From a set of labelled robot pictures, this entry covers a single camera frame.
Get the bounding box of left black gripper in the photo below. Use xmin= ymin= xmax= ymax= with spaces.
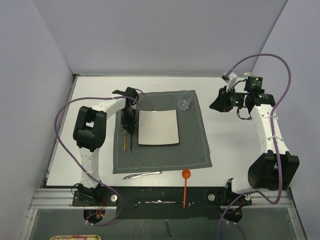
xmin=120 ymin=107 xmax=137 ymax=133

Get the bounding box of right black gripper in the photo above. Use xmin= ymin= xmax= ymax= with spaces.
xmin=209 ymin=85 xmax=248 ymax=113

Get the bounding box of dark handled silver fork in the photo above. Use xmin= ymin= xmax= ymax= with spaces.
xmin=130 ymin=133 xmax=134 ymax=152

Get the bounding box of gold fork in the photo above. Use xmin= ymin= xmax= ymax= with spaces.
xmin=123 ymin=130 xmax=127 ymax=151

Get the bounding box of white square plate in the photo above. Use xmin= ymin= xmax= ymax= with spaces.
xmin=138 ymin=110 xmax=180 ymax=146

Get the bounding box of clear plastic cup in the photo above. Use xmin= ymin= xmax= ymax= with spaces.
xmin=177 ymin=90 xmax=193 ymax=111

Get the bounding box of dark grey cloth placemat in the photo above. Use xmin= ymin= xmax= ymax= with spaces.
xmin=113 ymin=90 xmax=212 ymax=174

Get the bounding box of silver table knife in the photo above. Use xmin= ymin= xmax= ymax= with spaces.
xmin=123 ymin=171 xmax=162 ymax=180

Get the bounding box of orange plastic spoon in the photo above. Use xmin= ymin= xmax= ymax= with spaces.
xmin=182 ymin=169 xmax=191 ymax=209

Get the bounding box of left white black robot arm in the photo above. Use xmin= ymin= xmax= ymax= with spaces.
xmin=73 ymin=87 xmax=139 ymax=206

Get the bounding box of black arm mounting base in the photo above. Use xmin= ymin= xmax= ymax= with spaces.
xmin=72 ymin=186 xmax=238 ymax=220

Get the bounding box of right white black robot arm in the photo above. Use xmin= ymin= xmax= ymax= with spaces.
xmin=209 ymin=72 xmax=300 ymax=205

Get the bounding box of floral tray edge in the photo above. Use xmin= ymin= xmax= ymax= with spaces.
xmin=50 ymin=234 xmax=102 ymax=240

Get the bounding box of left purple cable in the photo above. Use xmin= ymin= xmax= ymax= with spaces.
xmin=54 ymin=88 xmax=148 ymax=227

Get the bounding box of purple cable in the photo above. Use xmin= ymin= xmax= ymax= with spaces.
xmin=217 ymin=53 xmax=293 ymax=240
xmin=54 ymin=88 xmax=148 ymax=227

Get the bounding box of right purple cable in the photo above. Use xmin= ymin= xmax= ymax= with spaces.
xmin=217 ymin=53 xmax=293 ymax=240

